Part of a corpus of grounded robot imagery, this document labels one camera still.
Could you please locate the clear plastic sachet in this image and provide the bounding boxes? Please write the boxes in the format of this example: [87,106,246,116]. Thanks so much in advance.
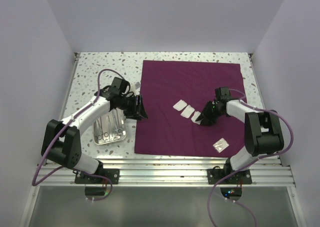
[212,138,229,153]

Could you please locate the purple cable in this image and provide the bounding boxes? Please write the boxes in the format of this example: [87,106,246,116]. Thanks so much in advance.
[31,68,113,202]
[207,88,294,227]

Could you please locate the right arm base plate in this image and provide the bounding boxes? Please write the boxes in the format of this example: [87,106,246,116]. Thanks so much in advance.
[206,167,253,185]

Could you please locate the steel forceps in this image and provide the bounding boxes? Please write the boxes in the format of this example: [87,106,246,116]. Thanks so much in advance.
[96,117,105,140]
[112,109,123,136]
[105,115,114,141]

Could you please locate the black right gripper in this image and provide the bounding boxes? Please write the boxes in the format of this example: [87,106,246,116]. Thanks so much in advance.
[196,100,224,126]

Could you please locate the steel instrument tray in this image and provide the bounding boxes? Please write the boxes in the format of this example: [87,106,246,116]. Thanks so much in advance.
[92,108,127,145]

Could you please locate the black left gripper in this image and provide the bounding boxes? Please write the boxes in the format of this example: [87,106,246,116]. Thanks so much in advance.
[117,94,148,121]

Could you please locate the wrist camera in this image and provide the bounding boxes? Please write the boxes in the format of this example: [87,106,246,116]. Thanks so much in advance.
[133,82,141,89]
[215,87,232,101]

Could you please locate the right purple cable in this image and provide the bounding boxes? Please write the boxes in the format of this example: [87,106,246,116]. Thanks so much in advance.
[207,88,294,227]

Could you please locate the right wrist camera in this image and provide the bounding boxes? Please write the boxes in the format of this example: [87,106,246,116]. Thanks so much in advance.
[215,87,232,101]

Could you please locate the aluminium rail frame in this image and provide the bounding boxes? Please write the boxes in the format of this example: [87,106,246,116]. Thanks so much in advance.
[18,52,305,227]

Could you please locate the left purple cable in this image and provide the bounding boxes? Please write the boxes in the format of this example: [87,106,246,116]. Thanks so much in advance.
[31,68,113,202]

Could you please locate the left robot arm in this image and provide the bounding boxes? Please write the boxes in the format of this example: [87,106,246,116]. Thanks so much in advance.
[41,77,148,184]

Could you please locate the white gauze pad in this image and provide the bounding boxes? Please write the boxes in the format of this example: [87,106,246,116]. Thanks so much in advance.
[180,105,195,119]
[173,99,188,111]
[191,111,201,125]

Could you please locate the purple cloth mat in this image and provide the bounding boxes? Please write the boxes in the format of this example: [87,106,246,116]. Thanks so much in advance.
[134,60,245,158]

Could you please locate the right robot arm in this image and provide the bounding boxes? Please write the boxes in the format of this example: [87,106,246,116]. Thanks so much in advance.
[195,98,284,184]

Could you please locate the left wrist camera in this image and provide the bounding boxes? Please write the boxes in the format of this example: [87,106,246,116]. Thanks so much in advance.
[133,82,141,89]

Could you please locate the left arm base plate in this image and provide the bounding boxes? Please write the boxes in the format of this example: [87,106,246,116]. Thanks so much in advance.
[72,168,120,185]

